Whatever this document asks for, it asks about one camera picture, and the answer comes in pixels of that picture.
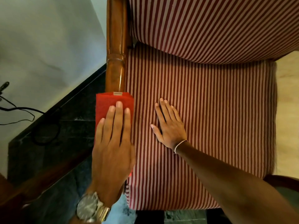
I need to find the dark wooden furniture edge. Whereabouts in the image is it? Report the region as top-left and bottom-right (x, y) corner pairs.
(0, 147), (94, 224)

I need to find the person's right forearm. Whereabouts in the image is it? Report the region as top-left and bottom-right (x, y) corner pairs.
(176, 141), (299, 224)

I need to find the person's left hand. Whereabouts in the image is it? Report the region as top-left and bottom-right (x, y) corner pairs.
(91, 101), (137, 207)

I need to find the wooden chair armrest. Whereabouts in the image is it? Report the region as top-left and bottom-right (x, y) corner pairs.
(105, 0), (134, 94)

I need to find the person's right hand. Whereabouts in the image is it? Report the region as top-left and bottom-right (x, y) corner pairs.
(150, 98), (188, 153)

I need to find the black cable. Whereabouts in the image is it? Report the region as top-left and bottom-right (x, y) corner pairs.
(0, 95), (62, 146)

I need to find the red cleaning cloth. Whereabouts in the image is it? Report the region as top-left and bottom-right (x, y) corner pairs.
(94, 92), (134, 177)

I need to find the red striped seat cushion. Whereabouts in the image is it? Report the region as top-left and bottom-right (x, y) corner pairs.
(124, 42), (278, 211)

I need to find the red striped back cushion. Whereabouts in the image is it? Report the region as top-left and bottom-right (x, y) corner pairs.
(127, 0), (299, 65)

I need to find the white thread wristband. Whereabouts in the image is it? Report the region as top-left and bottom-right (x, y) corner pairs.
(174, 140), (188, 154)

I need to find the silver wristwatch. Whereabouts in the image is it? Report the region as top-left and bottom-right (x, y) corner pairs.
(76, 192), (111, 223)

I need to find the green cushion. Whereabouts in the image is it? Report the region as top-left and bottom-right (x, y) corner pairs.
(274, 186), (299, 210)

